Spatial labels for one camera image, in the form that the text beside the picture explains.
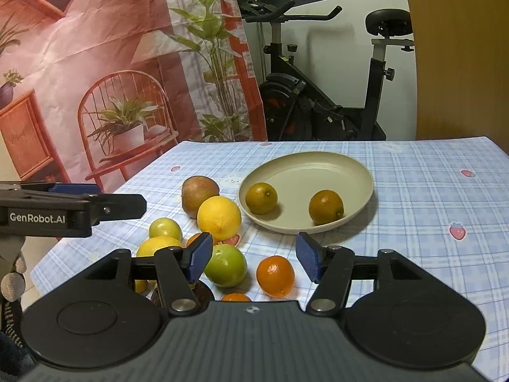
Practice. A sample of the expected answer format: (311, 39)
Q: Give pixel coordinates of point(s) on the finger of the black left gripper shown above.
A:
(117, 207)

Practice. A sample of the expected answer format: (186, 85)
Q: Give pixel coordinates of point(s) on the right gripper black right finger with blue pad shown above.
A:
(333, 269)

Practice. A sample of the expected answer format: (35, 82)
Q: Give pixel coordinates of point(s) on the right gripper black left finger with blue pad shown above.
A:
(175, 270)

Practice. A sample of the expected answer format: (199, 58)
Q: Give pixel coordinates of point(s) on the large yellow lemon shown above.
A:
(149, 248)

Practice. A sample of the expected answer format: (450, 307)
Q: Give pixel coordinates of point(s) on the dark purple mangosteen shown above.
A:
(202, 292)

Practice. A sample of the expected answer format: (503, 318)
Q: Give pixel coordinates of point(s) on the small yellow-green lime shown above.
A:
(165, 227)

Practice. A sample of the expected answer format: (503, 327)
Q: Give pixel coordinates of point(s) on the orange tangerine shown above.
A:
(201, 237)
(275, 275)
(235, 297)

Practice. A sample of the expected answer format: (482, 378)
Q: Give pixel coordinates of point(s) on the green apple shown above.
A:
(227, 266)

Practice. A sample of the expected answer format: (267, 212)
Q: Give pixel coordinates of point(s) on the orange tangerine bottom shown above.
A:
(235, 297)

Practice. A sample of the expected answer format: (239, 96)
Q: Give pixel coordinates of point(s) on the brown passion fruit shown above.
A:
(195, 190)

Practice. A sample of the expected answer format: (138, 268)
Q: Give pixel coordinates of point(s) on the grey gloved hand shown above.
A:
(13, 267)

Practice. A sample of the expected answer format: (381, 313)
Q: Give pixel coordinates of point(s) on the dark orange citrus right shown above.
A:
(326, 206)

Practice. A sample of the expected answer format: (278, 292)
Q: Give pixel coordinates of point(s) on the beige round plate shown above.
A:
(296, 178)

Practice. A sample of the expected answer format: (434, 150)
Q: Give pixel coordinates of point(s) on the dark green-orange citrus left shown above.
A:
(261, 198)

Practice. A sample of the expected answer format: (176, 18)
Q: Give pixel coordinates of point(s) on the blue plaid tablecloth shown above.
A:
(442, 204)

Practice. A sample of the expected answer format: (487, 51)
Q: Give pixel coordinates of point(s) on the printed room backdrop cloth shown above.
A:
(95, 90)

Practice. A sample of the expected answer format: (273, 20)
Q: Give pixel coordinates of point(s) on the black exercise bike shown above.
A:
(295, 108)

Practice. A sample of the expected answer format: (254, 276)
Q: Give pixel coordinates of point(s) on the wooden door panel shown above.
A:
(462, 68)

